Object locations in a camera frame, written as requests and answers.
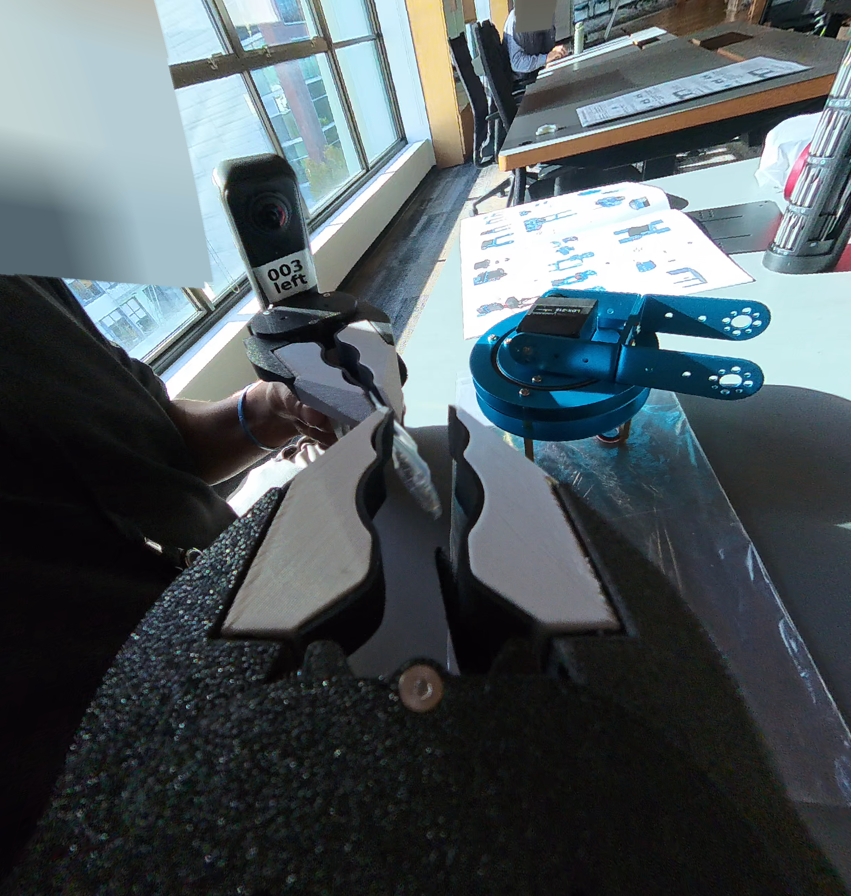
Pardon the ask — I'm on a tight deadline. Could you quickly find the white plastic bag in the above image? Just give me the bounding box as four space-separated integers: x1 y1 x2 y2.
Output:
753 112 836 190

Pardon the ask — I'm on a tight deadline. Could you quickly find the black office chair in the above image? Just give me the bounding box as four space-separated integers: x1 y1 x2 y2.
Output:
450 21 531 165

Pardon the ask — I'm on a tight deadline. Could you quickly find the blue wristband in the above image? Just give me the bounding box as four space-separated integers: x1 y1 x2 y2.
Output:
237 384 278 452

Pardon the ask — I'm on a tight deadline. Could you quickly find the grey desk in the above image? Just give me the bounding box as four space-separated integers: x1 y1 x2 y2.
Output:
391 157 851 896

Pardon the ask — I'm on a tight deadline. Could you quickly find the small clear screw bag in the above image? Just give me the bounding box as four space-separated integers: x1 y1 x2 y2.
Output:
385 416 444 520

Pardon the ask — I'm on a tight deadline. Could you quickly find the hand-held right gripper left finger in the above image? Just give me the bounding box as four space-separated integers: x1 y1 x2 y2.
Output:
219 407 395 644

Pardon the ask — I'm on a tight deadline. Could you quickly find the large window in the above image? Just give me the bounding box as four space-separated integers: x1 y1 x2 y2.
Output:
62 0 407 365

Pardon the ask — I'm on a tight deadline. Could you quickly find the person's dark clothed torso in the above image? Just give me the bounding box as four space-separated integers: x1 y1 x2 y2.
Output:
0 272 258 896

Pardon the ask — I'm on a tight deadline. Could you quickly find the clear acrylic plate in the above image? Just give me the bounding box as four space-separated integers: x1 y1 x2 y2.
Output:
453 378 851 806

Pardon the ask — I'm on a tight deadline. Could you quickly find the printed paper sheet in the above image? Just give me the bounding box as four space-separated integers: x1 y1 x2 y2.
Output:
578 59 813 127

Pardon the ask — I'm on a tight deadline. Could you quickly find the blue round servo base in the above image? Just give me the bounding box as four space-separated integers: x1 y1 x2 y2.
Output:
469 297 661 463

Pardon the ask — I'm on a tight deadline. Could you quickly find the printed instruction sheet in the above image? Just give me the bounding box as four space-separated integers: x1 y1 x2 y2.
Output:
459 182 755 340

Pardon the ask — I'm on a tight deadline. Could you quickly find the person's left forearm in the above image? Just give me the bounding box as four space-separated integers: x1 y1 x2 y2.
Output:
167 388 258 485

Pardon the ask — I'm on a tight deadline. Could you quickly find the black silver cylinder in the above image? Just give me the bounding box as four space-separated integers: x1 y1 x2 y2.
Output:
761 35 851 275

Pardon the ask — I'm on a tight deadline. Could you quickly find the person's left hand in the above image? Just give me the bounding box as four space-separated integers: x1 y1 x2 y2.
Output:
245 380 342 464

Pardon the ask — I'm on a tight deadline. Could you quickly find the blue double U bracket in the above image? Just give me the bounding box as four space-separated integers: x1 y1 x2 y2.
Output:
499 290 771 403

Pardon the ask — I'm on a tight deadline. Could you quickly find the black lanyard with clip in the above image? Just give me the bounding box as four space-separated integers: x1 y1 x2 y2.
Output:
142 535 202 568

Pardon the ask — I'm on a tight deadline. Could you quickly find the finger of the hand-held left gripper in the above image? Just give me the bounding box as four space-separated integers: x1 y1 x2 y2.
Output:
273 339 384 427
338 319 407 421

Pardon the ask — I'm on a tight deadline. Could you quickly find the wooden edged desk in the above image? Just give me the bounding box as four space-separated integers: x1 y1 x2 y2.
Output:
499 28 850 172

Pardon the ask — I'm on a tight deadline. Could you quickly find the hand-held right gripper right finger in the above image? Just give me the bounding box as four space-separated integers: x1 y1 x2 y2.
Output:
448 405 624 639

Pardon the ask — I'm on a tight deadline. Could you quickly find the black perforated plate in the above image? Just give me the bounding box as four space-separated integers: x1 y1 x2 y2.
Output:
684 199 783 254

